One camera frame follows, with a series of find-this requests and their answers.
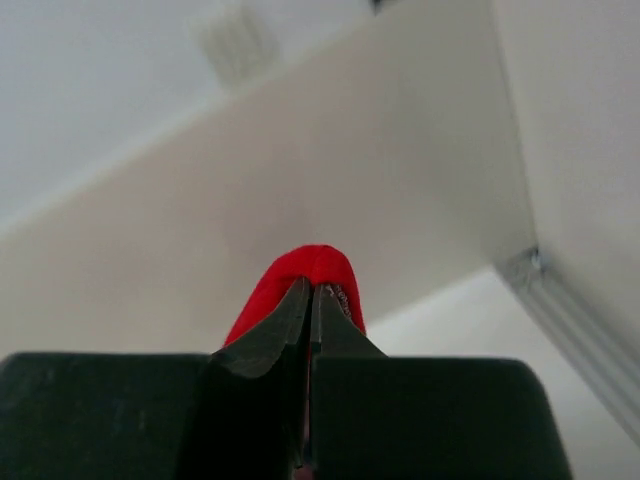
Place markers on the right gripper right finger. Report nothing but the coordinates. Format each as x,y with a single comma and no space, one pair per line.
341,434

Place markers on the aluminium side rail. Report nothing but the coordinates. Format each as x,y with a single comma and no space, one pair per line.
601,357

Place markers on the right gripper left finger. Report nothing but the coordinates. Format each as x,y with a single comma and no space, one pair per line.
248,416

